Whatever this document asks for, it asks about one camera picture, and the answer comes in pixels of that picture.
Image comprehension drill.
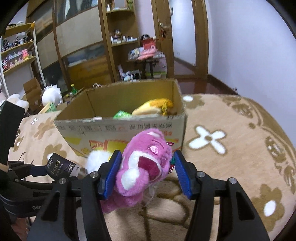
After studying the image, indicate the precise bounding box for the zebra-striped bag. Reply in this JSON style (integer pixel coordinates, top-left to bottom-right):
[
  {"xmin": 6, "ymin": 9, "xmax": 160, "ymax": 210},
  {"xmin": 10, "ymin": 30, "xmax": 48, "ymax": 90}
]
[{"xmin": 123, "ymin": 70, "xmax": 142, "ymax": 82}]

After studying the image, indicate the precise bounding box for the door handle with keys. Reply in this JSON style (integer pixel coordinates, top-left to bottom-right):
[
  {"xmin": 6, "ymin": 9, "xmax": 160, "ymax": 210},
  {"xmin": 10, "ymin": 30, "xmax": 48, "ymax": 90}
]
[{"xmin": 159, "ymin": 22, "xmax": 173, "ymax": 39}]

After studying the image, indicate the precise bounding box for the pile of pink packets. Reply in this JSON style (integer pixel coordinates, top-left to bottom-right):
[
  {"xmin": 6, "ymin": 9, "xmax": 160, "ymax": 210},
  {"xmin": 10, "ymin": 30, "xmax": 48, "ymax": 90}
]
[{"xmin": 136, "ymin": 49, "xmax": 160, "ymax": 61}]

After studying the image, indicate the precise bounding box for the wooden door with glass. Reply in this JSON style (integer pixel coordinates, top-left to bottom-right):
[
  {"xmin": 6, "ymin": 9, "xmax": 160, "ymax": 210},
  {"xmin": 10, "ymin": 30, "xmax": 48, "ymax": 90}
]
[{"xmin": 151, "ymin": 0, "xmax": 210, "ymax": 80}]

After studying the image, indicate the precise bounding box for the wooden corner shelf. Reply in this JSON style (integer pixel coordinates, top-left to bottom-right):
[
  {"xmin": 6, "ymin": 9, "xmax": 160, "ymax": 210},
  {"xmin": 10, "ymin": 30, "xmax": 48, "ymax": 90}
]
[{"xmin": 99, "ymin": 0, "xmax": 142, "ymax": 82}]

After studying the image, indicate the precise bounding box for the row of dark figurines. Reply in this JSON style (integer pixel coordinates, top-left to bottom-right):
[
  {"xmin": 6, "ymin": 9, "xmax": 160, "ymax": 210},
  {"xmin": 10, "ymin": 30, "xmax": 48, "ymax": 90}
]
[{"xmin": 1, "ymin": 34, "xmax": 34, "ymax": 51}]

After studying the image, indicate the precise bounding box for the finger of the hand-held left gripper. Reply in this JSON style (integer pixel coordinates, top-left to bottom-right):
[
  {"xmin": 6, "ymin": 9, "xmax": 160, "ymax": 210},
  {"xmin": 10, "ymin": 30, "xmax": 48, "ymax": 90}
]
[
  {"xmin": 8, "ymin": 160, "xmax": 48, "ymax": 176},
  {"xmin": 13, "ymin": 178, "xmax": 56, "ymax": 191}
]

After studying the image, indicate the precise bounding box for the white spiky-hair plush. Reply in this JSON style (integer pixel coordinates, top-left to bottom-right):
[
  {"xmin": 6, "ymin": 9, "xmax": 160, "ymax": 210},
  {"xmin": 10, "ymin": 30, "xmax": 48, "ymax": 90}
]
[{"xmin": 41, "ymin": 84, "xmax": 63, "ymax": 106}]

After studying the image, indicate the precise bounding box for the dark folding table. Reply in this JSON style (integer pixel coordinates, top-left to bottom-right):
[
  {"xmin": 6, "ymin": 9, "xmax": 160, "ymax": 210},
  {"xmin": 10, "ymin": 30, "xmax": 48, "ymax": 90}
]
[{"xmin": 127, "ymin": 56, "xmax": 167, "ymax": 80}]

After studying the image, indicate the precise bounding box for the cardboard box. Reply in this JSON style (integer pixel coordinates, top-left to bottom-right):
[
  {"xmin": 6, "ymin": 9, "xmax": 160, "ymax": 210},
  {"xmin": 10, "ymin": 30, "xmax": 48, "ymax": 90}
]
[{"xmin": 54, "ymin": 78, "xmax": 188, "ymax": 158}]

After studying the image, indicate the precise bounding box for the open carton with bottles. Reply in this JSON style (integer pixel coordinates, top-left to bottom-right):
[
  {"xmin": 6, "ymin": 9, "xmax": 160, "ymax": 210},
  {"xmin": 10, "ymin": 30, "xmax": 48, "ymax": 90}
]
[{"xmin": 62, "ymin": 87, "xmax": 85, "ymax": 105}]

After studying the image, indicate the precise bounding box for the white and yellow display shelf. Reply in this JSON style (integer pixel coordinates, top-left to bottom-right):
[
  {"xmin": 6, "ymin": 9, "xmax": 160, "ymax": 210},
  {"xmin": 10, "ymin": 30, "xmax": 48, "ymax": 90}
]
[{"xmin": 0, "ymin": 21, "xmax": 47, "ymax": 98}]

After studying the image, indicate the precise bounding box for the brown cardboard carton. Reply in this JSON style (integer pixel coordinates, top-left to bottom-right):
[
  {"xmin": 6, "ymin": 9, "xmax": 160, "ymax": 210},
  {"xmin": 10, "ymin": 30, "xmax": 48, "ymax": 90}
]
[{"xmin": 22, "ymin": 77, "xmax": 43, "ymax": 112}]

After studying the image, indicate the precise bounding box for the row of small cosmetic bottles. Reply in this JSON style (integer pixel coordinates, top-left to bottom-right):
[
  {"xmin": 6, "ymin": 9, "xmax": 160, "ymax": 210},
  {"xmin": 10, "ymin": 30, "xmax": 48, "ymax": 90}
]
[{"xmin": 111, "ymin": 30, "xmax": 139, "ymax": 45}]

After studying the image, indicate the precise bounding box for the red gift box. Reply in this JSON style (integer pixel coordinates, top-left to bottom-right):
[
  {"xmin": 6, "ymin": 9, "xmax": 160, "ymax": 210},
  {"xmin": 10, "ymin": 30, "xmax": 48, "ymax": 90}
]
[{"xmin": 141, "ymin": 39, "xmax": 157, "ymax": 51}]

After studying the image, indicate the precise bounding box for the clear plastic storage box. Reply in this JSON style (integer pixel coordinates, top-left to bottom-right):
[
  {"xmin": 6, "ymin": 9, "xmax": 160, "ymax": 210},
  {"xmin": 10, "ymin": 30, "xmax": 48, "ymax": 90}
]
[{"xmin": 144, "ymin": 57, "xmax": 167, "ymax": 80}]

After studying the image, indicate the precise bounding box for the floral beige blanket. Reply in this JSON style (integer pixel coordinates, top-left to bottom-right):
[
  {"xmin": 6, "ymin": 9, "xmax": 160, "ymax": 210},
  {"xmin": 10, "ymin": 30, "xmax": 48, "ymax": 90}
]
[{"xmin": 9, "ymin": 93, "xmax": 296, "ymax": 241}]

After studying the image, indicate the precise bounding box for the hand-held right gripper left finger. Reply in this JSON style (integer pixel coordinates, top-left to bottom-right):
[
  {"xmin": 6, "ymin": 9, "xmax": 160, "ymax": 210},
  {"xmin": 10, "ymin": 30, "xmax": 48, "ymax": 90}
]
[{"xmin": 27, "ymin": 149, "xmax": 123, "ymax": 241}]

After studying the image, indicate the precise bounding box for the green tissue packet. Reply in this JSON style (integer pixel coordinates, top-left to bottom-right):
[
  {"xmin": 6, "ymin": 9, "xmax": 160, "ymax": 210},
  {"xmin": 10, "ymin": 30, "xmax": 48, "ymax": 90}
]
[{"xmin": 113, "ymin": 110, "xmax": 133, "ymax": 119}]

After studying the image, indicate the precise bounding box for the pink bear plush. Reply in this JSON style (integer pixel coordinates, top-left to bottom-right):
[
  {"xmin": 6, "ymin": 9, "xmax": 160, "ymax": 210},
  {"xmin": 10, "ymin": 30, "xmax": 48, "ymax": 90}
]
[{"xmin": 84, "ymin": 128, "xmax": 175, "ymax": 214}]

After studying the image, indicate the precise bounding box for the wooden sliding-door wardrobe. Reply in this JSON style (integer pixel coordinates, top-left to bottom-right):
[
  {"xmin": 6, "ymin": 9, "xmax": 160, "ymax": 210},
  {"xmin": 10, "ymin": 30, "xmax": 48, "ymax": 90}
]
[{"xmin": 25, "ymin": 0, "xmax": 114, "ymax": 94}]

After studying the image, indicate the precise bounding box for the row of pink boxed figurines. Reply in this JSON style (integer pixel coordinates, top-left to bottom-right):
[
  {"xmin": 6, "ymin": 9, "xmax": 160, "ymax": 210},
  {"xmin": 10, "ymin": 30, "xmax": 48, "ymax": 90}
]
[{"xmin": 2, "ymin": 49, "xmax": 33, "ymax": 68}]

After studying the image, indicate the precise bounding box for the yellow plush toy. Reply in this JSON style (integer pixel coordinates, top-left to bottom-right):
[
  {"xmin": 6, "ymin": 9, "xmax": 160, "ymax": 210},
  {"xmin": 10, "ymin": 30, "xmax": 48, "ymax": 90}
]
[{"xmin": 132, "ymin": 98, "xmax": 174, "ymax": 116}]

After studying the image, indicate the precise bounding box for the black tissue packet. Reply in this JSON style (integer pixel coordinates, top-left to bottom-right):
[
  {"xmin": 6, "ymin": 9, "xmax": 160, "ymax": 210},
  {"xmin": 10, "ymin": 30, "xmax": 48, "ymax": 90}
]
[{"xmin": 45, "ymin": 152, "xmax": 82, "ymax": 180}]

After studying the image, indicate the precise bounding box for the green frog toy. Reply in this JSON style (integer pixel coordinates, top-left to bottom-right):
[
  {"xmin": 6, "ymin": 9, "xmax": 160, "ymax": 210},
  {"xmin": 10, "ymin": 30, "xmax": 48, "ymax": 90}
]
[{"xmin": 38, "ymin": 102, "xmax": 58, "ymax": 114}]

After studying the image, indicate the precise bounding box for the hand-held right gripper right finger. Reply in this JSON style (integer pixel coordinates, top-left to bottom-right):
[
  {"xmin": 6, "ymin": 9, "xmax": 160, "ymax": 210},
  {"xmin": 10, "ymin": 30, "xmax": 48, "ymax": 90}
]
[{"xmin": 173, "ymin": 150, "xmax": 271, "ymax": 241}]

